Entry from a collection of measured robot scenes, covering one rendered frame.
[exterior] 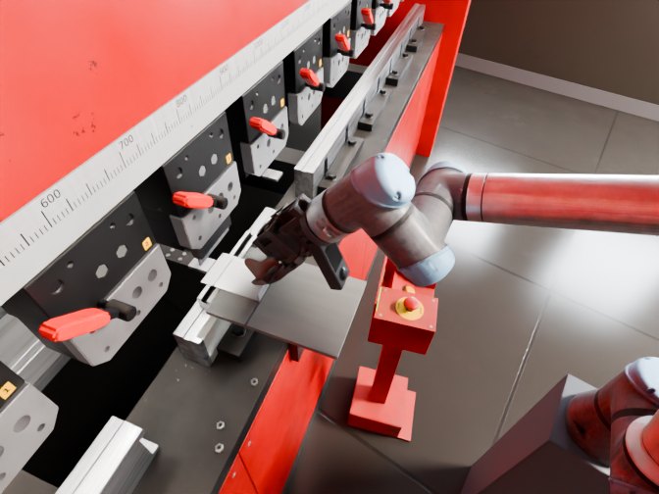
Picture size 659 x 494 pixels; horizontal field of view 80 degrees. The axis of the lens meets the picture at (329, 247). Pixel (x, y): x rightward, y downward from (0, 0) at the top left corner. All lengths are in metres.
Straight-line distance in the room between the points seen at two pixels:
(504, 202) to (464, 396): 1.35
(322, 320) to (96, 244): 0.42
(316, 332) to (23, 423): 0.43
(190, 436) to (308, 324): 0.29
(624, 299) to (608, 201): 1.97
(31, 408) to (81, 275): 0.14
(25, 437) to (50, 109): 0.32
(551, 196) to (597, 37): 3.72
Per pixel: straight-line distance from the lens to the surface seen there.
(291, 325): 0.74
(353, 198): 0.51
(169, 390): 0.87
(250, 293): 0.79
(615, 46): 4.29
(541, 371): 2.07
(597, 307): 2.44
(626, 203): 0.61
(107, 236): 0.49
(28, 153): 0.42
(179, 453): 0.82
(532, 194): 0.61
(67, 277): 0.47
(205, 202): 0.55
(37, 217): 0.43
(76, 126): 0.44
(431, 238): 0.55
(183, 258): 0.88
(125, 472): 0.77
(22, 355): 0.89
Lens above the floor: 1.63
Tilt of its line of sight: 47 degrees down
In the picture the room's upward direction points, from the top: 2 degrees clockwise
